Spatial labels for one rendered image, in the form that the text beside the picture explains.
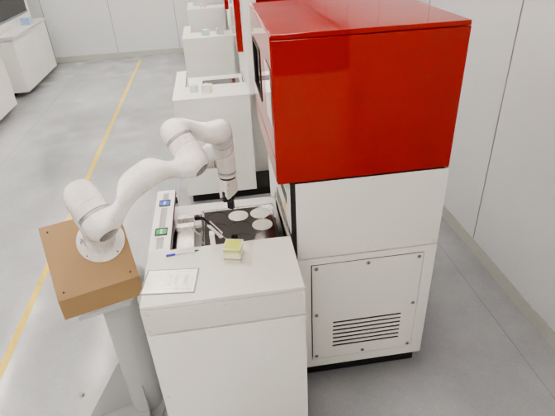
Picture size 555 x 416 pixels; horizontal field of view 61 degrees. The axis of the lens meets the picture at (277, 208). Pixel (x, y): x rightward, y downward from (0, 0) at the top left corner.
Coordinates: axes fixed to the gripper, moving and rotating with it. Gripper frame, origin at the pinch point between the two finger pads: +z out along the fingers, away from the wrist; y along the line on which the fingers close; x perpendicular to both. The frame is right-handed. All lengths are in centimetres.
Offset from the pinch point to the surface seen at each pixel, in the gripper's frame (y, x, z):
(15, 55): -307, -555, 37
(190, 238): 17.2, -13.9, 12.0
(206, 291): 54, 21, 3
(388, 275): -17, 75, 34
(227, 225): 3.8, -0.9, 10.1
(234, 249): 34.4, 22.3, -3.1
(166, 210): 10.6, -31.4, 4.4
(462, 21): -29, 90, -81
